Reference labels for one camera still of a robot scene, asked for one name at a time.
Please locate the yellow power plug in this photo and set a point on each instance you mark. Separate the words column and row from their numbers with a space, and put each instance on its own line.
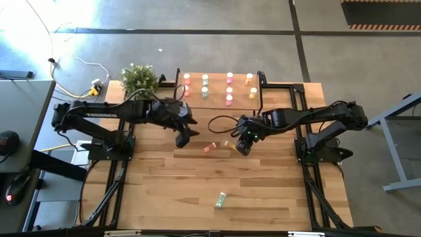
column 94, row 91

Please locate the black aluminium rig frame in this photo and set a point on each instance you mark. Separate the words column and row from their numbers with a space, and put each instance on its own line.
column 296, row 98

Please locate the wooden shelf black metal legs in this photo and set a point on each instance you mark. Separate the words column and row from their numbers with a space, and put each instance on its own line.
column 215, row 100

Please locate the silver metal bracket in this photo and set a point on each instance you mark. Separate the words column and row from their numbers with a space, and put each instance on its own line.
column 306, row 234
column 121, row 233

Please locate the grey desk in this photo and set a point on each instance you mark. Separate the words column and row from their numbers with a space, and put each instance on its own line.
column 23, row 108

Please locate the black mouse red light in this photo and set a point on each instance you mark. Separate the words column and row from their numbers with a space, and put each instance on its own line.
column 16, row 190

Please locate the purple translucent medicine bottle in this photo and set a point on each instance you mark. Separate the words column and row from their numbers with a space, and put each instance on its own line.
column 229, row 79
column 229, row 101
column 229, row 91

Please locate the black floor plug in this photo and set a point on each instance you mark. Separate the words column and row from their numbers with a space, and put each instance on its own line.
column 51, row 60

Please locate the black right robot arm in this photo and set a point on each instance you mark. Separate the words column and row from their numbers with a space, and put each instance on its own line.
column 329, row 113

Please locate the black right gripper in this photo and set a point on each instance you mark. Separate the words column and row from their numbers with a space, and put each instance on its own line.
column 253, row 126

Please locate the green potted plant black pot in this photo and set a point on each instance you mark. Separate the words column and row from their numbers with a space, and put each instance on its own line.
column 138, row 79

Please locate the white power adapter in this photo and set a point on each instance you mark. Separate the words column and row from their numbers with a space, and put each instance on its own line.
column 96, row 82

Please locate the red translucent medicine bottle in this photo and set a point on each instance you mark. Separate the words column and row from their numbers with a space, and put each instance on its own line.
column 187, row 92
column 187, row 80
column 210, row 147

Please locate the black round device red print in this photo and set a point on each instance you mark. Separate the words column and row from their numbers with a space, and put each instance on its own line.
column 8, row 143

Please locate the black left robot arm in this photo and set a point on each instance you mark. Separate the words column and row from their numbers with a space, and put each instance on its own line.
column 98, row 113

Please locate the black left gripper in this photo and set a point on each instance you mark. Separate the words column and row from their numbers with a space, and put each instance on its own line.
column 169, row 112

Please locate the grey metal stand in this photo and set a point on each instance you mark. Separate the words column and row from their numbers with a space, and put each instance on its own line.
column 394, row 148

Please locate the white box under arm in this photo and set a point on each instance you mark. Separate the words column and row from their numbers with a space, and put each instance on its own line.
column 80, row 154

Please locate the black mat hazard stripe edge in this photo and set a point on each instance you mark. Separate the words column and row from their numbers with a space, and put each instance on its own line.
column 381, row 13

